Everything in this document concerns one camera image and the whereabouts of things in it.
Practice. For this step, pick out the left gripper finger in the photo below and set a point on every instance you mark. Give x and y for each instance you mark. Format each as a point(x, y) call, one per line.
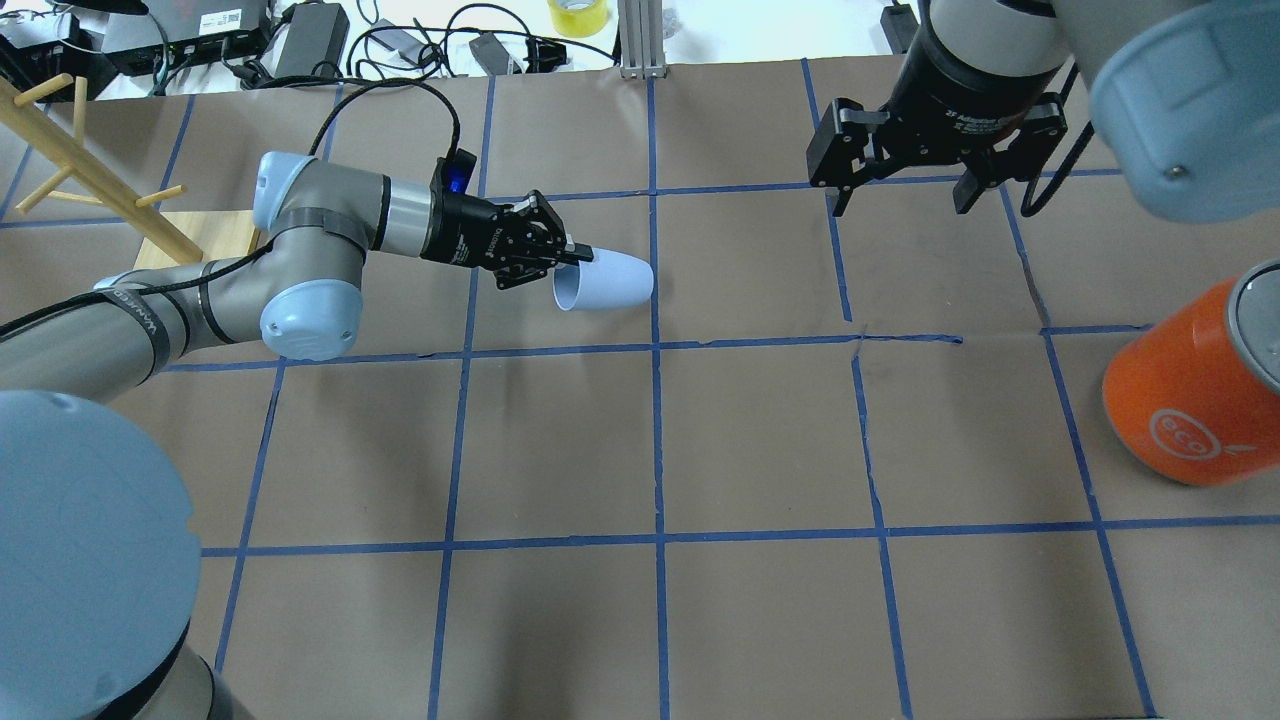
point(576, 253)

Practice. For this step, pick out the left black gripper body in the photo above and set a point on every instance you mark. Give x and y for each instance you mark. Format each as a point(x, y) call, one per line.
point(462, 234)

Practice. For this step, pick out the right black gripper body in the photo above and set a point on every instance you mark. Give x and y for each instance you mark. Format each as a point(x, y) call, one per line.
point(966, 82)

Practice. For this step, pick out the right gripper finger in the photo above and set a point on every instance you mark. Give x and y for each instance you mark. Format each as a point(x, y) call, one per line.
point(973, 183)
point(839, 199)

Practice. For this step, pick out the light blue plastic cup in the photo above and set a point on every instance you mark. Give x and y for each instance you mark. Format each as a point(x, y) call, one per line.
point(612, 280)

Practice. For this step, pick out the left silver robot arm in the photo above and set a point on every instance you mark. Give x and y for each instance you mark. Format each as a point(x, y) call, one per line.
point(100, 568)

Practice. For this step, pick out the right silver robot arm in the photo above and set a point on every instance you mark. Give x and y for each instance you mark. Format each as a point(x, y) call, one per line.
point(1183, 93)

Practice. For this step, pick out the wooden cup rack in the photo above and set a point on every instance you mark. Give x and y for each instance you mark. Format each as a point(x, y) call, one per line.
point(170, 238)

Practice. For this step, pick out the yellow tape roll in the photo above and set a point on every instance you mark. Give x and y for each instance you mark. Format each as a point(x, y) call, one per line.
point(578, 18)

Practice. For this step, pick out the black power adapter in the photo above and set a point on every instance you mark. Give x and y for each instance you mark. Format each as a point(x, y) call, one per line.
point(315, 37)

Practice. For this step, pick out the orange cylindrical container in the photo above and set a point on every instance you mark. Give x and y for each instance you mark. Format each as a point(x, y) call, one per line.
point(1196, 397)

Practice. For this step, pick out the aluminium frame post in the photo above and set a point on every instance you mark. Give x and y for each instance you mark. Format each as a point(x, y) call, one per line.
point(640, 30)

